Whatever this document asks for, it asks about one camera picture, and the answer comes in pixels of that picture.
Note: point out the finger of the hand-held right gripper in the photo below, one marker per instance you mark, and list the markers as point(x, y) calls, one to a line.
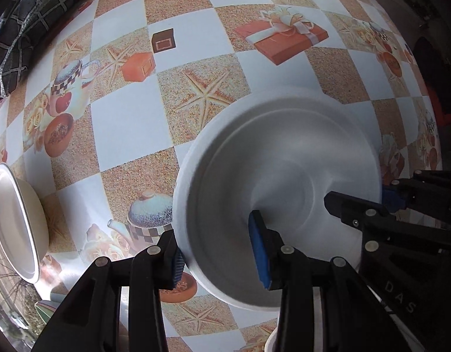
point(357, 211)
point(394, 200)

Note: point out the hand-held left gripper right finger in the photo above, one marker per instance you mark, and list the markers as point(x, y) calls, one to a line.
point(258, 249)

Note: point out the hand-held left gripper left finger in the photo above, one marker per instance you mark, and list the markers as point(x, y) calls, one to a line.
point(177, 266)

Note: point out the dark red object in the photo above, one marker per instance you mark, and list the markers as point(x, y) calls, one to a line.
point(436, 80)

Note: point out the printed checked tablecloth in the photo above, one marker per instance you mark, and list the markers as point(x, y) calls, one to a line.
point(137, 135)

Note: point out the green plastic dish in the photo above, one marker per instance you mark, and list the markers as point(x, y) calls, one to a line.
point(47, 310)

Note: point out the white bowl with grey rim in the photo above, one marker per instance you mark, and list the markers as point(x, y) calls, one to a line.
point(16, 220)

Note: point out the dark checked cloth bag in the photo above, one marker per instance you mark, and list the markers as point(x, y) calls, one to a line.
point(38, 22)

